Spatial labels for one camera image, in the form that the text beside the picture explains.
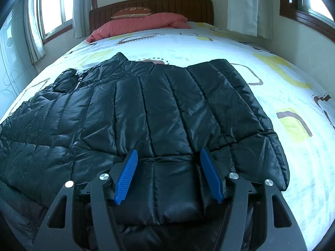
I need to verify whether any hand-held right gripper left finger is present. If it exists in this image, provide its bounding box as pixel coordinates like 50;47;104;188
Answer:
33;149;139;251

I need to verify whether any bed with patterned sheet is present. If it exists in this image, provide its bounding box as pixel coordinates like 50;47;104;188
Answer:
0;21;335;251

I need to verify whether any wooden headboard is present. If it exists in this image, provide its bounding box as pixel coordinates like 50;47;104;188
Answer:
89;0;214;30

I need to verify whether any white sheer curtain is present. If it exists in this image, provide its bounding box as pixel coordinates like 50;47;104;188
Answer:
24;0;46;63

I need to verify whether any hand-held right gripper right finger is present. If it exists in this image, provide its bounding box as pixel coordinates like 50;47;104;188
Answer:
200;147;307;251

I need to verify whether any black puffer jacket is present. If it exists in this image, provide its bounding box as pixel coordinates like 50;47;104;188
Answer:
0;52;291;251

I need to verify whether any window with dark wooden frame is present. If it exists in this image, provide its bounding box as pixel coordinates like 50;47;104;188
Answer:
280;0;335;36

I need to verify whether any pink pillow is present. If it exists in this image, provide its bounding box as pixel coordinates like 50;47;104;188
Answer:
86;13;191;43

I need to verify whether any brown patterned cushion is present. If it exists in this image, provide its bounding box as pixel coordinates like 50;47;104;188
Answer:
111;7;153;19

